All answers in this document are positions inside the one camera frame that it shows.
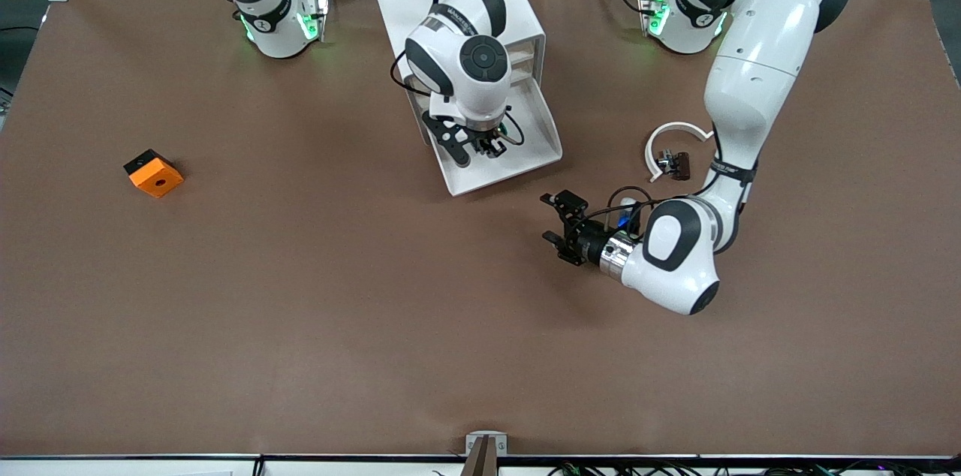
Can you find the brown paper table cover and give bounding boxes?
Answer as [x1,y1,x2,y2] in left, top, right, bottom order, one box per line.
[0,0,961,458]

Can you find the small black connector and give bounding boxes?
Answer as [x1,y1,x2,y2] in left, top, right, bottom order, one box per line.
[657,149,691,182]

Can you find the white curved pipe clamp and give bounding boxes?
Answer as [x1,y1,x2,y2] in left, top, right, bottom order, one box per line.
[644,122,715,184]

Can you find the grey metal bracket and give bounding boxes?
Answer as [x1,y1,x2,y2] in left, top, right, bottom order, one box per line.
[465,431,508,456]

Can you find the tangled black cables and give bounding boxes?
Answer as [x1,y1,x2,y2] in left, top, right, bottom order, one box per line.
[548,461,961,476]

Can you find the dark camera pole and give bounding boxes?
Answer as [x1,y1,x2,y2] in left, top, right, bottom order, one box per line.
[461,437,499,476]

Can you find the orange black switch box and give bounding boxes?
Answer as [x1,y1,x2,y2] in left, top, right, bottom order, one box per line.
[123,149,185,199]

